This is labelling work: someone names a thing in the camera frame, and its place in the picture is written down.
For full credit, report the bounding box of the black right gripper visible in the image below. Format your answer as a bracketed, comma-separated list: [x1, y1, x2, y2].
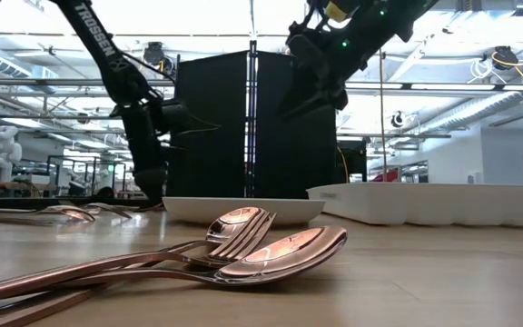
[279, 25, 350, 121]

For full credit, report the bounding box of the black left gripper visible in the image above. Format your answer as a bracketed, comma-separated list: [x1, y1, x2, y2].
[110, 93, 170, 205]

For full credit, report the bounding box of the copper knife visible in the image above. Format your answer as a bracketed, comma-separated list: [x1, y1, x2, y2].
[0, 285, 108, 327]

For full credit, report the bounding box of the copper fork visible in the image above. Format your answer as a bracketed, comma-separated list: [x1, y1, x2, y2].
[59, 199, 104, 214]
[84, 202, 133, 221]
[0, 210, 278, 308]

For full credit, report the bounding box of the black folding screen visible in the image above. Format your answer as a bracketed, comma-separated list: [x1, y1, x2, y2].
[164, 39, 338, 200]

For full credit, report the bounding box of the thin metal pole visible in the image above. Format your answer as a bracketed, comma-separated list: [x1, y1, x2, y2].
[376, 47, 389, 183]

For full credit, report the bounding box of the white round plate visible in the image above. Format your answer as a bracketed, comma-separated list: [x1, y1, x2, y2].
[161, 196, 327, 227]

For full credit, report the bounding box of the red container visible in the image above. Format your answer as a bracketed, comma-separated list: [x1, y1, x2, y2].
[370, 167, 401, 183]

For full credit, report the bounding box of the white cutlery tray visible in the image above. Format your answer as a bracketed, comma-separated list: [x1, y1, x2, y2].
[305, 182, 523, 228]

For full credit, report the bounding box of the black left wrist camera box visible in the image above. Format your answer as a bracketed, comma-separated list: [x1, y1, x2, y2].
[160, 97, 197, 137]

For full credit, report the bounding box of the yellow cable tag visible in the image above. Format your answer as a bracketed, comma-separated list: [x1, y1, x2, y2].
[324, 0, 351, 23]

